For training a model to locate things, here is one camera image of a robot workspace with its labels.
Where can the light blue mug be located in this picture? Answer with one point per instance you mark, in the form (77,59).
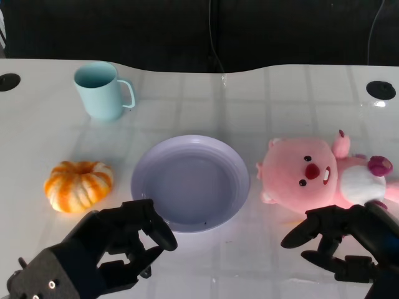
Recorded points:
(98,93)

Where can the pink plush doll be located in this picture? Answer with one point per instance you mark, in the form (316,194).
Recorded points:
(299,174)

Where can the orange white striped pumpkin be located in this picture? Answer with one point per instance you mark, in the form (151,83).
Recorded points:
(78,185)

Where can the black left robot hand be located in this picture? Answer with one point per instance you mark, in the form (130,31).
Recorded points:
(93,236)

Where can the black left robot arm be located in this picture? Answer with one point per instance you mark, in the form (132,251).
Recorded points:
(34,277)

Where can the lavender round plate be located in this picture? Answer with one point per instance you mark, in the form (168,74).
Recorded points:
(190,183)

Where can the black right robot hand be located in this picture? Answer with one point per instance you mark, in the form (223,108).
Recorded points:
(358,224)

